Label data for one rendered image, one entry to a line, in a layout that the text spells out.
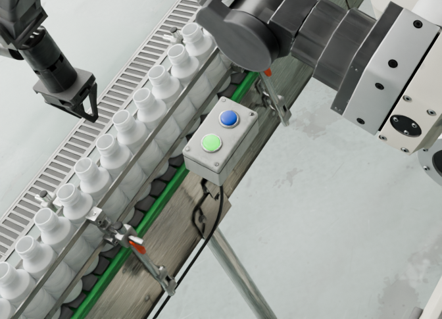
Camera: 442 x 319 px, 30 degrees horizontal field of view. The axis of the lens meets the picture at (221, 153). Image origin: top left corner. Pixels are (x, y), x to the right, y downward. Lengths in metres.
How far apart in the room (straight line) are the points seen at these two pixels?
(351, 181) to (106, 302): 1.36
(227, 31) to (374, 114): 0.18
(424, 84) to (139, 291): 0.96
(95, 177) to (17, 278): 0.23
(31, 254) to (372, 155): 1.60
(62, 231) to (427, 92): 0.85
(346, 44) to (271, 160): 2.08
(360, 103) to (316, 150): 2.02
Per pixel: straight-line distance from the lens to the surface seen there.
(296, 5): 0.89
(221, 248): 1.89
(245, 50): 0.91
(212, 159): 1.48
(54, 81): 1.39
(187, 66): 1.63
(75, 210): 1.51
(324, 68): 0.87
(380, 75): 0.83
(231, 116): 1.51
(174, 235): 1.68
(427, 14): 0.91
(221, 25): 0.90
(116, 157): 1.54
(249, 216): 2.81
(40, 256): 1.49
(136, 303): 1.66
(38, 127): 3.59
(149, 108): 1.58
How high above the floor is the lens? 2.16
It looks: 45 degrees down
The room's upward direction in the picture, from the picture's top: 30 degrees counter-clockwise
